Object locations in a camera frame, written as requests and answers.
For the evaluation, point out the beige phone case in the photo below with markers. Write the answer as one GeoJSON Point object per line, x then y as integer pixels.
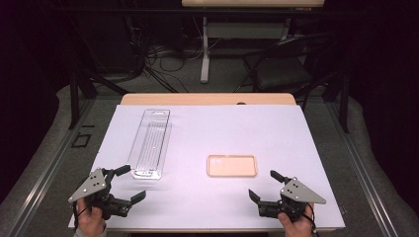
{"type": "Point", "coordinates": [231, 165]}

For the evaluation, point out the person's right hand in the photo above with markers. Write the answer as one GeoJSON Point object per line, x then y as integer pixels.
{"type": "Point", "coordinates": [298, 227]}

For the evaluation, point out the black folding chair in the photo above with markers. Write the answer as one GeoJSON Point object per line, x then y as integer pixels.
{"type": "Point", "coordinates": [283, 74]}

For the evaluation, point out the white table sheet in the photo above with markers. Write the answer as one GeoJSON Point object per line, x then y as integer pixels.
{"type": "Point", "coordinates": [214, 131]}

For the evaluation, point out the metal floor rail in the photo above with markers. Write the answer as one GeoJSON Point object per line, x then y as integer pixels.
{"type": "Point", "coordinates": [365, 184]}
{"type": "Point", "coordinates": [42, 187]}

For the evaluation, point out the wooden table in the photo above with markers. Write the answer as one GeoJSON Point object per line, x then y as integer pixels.
{"type": "Point", "coordinates": [197, 98]}

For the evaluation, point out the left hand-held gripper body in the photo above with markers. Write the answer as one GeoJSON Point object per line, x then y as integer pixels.
{"type": "Point", "coordinates": [92, 186]}

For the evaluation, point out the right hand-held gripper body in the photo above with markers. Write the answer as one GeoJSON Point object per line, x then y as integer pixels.
{"type": "Point", "coordinates": [298, 192]}

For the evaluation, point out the white-legged desk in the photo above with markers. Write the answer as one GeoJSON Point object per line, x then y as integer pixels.
{"type": "Point", "coordinates": [205, 49]}

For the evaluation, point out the black metal stand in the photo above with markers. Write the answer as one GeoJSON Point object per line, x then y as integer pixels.
{"type": "Point", "coordinates": [344, 105]}
{"type": "Point", "coordinates": [74, 98]}

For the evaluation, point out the clear plastic packaging tray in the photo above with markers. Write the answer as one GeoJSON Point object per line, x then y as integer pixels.
{"type": "Point", "coordinates": [150, 144]}

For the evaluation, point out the person's left hand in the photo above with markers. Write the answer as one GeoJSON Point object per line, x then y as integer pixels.
{"type": "Point", "coordinates": [90, 223]}

